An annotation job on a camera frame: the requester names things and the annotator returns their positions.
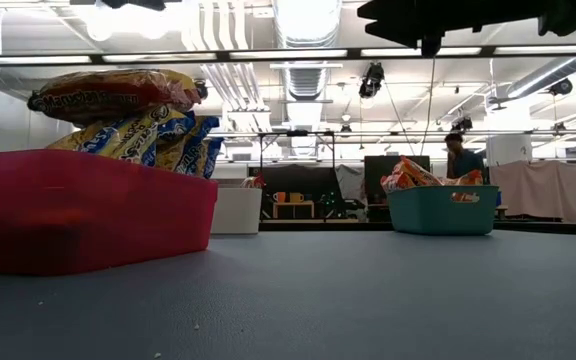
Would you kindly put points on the red Maruchan noodle pack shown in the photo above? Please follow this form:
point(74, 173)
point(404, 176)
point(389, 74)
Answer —
point(98, 97)
point(255, 182)

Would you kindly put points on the pink cloth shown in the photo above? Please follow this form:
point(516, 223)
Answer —
point(538, 190)

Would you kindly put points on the orange mug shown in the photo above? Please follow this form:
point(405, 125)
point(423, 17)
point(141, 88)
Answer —
point(279, 197)

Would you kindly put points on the white plastic bin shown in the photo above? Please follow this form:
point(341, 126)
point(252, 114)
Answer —
point(238, 210)

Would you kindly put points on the small wooden shelf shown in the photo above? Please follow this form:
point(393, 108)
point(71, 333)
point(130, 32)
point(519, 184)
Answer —
point(293, 203)

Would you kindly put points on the teal plastic bin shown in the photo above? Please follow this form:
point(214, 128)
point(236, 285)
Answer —
point(428, 212)

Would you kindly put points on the person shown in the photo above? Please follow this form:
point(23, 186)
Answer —
point(465, 162)

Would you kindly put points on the white pillar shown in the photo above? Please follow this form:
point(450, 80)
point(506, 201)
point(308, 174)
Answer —
point(508, 150)

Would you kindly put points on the grey cloth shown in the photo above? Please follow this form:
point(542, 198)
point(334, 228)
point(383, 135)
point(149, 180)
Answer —
point(350, 182)

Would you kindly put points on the blue-grey table mat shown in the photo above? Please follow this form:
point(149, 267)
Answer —
point(318, 300)

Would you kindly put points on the pink plastic bin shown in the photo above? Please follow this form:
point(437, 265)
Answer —
point(93, 215)

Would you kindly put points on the black ceiling spotlight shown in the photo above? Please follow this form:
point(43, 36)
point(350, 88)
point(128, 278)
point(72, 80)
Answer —
point(560, 87)
point(462, 123)
point(372, 80)

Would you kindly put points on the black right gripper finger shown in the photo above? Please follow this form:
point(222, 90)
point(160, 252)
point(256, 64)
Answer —
point(393, 10)
point(400, 32)

